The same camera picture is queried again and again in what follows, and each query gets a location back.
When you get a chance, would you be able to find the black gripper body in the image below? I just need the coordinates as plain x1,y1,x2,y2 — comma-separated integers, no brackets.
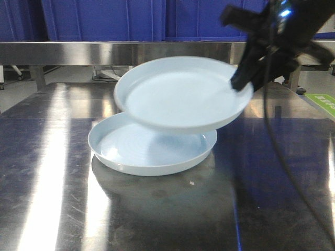
220,1,334,65

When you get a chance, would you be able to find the blue crate on shelf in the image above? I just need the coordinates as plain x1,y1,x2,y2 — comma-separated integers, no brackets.
164,0,335,42
41,1,166,42
1,0,48,42

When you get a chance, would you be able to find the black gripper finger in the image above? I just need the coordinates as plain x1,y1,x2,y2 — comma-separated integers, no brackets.
252,50,299,92
230,35,272,90

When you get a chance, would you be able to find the blue crate on shelf right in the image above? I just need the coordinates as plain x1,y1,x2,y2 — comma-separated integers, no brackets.
164,0,335,42

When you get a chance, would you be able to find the steel shelf leg frame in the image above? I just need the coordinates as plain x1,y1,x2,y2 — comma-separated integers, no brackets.
29,65,46,91

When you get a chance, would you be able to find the blue crate on shelf middle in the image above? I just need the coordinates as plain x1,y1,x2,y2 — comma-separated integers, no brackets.
41,1,166,42

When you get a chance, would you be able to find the white metal frame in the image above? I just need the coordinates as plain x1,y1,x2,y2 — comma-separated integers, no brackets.
92,65,133,82

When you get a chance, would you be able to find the light blue plate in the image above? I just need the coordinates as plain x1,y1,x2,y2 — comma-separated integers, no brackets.
88,112,217,176
114,56,253,133

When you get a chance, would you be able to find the blue crate on shelf left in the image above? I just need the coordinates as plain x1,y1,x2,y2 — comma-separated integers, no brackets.
1,0,48,42

